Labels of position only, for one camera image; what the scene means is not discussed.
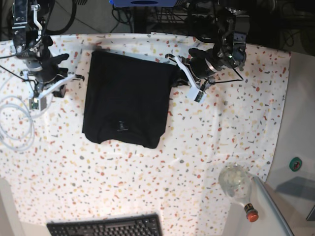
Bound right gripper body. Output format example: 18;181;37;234
21;53;69;98

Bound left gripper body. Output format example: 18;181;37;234
182;48;221;91

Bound black t-shirt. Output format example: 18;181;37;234
82;51;179;148

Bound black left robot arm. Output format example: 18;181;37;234
165;0;250;91

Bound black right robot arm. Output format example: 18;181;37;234
11;0;84;99

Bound blue box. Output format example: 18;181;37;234
109;0;186;7

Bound terrazzo pattern tablecloth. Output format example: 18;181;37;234
0;41;291;236

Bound clear bottle with orange cap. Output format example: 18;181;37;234
219;163;259;223

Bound green tape roll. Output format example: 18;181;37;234
289;157;302;172

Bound grey metal bar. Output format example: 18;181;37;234
252;177;294;236

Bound black computer keyboard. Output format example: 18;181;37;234
46;214;163;236

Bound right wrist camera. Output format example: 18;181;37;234
29;96;47;111

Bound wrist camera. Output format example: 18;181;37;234
29;96;47;111
187;87;206;104

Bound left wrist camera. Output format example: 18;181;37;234
187;87;206;104

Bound white coiled cable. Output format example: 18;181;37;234
0;70;36;152

